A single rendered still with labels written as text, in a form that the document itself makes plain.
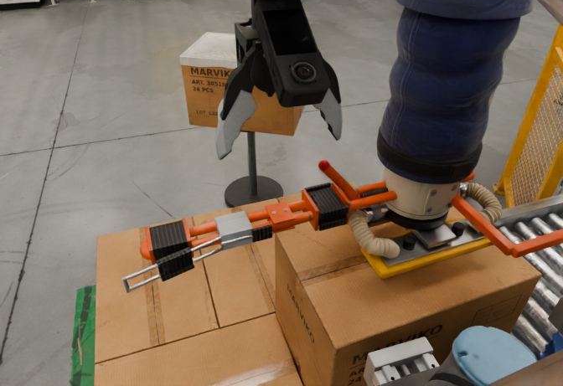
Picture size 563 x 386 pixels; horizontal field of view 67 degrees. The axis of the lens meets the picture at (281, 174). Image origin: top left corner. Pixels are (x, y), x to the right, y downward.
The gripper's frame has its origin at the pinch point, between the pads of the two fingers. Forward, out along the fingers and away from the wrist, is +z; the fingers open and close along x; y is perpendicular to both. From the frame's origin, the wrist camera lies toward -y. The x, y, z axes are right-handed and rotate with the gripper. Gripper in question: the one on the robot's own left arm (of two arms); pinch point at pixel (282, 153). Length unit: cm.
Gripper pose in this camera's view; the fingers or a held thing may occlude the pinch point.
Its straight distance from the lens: 51.1
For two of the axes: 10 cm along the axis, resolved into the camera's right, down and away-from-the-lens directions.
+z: 0.0, 8.1, 5.9
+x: -9.6, 1.7, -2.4
